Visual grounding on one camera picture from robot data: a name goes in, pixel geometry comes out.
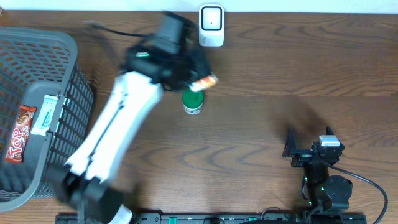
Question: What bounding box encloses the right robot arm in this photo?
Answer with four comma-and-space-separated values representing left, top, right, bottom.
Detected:
282, 127, 353, 223

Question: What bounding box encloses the white teal snack packet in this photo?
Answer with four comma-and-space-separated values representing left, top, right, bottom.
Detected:
30, 95, 58, 136

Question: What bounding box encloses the green lidded round jar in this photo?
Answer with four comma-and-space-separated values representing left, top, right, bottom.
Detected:
182, 89, 204, 115

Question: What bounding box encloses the orange snack sachet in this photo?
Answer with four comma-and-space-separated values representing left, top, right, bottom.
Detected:
189, 73, 218, 92

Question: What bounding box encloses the red Top chocolate bar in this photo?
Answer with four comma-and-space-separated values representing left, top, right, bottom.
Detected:
5, 105, 37, 164

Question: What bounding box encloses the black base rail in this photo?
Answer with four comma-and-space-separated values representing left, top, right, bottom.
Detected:
55, 212, 368, 224

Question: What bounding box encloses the white barcode scanner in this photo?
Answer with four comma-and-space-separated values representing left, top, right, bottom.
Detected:
198, 4, 225, 47

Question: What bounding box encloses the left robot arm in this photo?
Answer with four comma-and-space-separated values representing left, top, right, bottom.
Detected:
46, 12, 214, 223

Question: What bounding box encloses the grey plastic mesh basket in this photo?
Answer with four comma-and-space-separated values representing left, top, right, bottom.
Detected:
1, 27, 95, 212

